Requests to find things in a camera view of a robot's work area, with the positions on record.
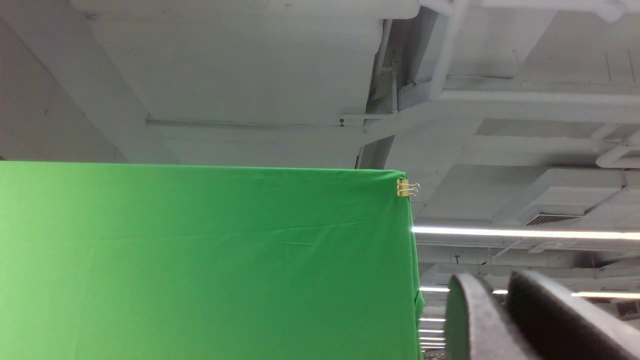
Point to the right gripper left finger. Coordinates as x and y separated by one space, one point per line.
477 326

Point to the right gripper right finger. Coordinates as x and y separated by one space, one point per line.
560 326

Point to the ceiling light strip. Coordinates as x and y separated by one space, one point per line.
528 233

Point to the gold binder clip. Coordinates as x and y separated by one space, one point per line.
405 189

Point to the green backdrop cloth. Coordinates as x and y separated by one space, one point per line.
103 261

